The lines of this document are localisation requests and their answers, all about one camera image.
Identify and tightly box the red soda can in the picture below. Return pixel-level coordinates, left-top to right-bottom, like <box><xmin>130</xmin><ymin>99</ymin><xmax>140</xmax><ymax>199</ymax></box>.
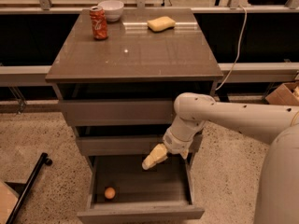
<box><xmin>89</xmin><ymin>7</ymin><xmax>108</xmax><ymax>40</ymax></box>

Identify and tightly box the white cable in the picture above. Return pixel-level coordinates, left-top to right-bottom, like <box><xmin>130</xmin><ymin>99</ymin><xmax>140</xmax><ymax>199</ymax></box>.
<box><xmin>214</xmin><ymin>5</ymin><xmax>248</xmax><ymax>92</ymax></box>

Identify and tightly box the grey middle drawer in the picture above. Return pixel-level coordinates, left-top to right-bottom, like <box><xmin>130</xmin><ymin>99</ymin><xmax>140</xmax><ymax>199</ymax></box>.
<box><xmin>74</xmin><ymin>124</ymin><xmax>169</xmax><ymax>156</ymax></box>

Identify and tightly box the black metal bar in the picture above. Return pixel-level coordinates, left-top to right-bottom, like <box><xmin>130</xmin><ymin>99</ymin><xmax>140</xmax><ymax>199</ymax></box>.
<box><xmin>6</xmin><ymin>153</ymin><xmax>52</xmax><ymax>224</ymax></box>

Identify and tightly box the small orange fruit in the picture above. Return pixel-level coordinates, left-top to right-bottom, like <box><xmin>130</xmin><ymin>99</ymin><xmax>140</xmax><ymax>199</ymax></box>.
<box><xmin>104</xmin><ymin>187</ymin><xmax>116</xmax><ymax>200</ymax></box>

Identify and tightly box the white ceramic bowl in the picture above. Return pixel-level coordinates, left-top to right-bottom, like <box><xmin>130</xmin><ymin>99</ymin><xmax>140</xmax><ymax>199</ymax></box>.
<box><xmin>98</xmin><ymin>0</ymin><xmax>124</xmax><ymax>22</ymax></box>

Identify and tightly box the grey metal rail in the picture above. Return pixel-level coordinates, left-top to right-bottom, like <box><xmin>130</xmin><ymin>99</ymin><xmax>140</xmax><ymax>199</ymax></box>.
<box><xmin>0</xmin><ymin>62</ymin><xmax>299</xmax><ymax>87</ymax></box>

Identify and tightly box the grey drawer cabinet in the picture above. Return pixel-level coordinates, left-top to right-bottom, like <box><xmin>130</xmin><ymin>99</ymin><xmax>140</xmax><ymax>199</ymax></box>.
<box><xmin>45</xmin><ymin>7</ymin><xmax>224</xmax><ymax>161</ymax></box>

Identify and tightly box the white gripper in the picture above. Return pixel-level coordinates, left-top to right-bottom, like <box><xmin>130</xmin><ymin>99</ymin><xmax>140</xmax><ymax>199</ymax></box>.
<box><xmin>142</xmin><ymin>128</ymin><xmax>195</xmax><ymax>170</ymax></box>

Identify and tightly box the yellow sponge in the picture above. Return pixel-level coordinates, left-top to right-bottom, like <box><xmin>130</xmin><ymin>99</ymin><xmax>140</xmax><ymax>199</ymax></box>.
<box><xmin>147</xmin><ymin>16</ymin><xmax>176</xmax><ymax>32</ymax></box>

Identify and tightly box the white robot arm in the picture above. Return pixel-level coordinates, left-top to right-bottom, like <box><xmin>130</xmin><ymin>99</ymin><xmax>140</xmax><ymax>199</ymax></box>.
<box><xmin>142</xmin><ymin>92</ymin><xmax>299</xmax><ymax>224</ymax></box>

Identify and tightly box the grey drawer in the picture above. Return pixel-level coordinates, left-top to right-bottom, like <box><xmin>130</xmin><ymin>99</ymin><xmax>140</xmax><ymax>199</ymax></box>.
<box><xmin>78</xmin><ymin>155</ymin><xmax>204</xmax><ymax>224</ymax></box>
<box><xmin>54</xmin><ymin>81</ymin><xmax>213</xmax><ymax>126</ymax></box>
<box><xmin>74</xmin><ymin>124</ymin><xmax>169</xmax><ymax>156</ymax></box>

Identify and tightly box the cardboard box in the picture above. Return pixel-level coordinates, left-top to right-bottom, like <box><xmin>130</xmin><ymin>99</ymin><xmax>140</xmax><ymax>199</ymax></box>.
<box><xmin>265</xmin><ymin>82</ymin><xmax>299</xmax><ymax>106</ymax></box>

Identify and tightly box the grey bottom drawer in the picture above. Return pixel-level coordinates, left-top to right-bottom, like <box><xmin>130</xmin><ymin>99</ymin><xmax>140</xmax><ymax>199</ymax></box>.
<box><xmin>78</xmin><ymin>155</ymin><xmax>204</xmax><ymax>224</ymax></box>

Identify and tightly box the wooden board corner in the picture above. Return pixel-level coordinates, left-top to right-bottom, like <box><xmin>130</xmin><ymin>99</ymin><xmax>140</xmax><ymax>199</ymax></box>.
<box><xmin>0</xmin><ymin>180</ymin><xmax>19</xmax><ymax>224</ymax></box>

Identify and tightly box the grey top drawer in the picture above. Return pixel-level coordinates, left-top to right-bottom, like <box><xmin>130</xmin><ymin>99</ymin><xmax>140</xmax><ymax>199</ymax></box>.
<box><xmin>54</xmin><ymin>81</ymin><xmax>213</xmax><ymax>126</ymax></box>

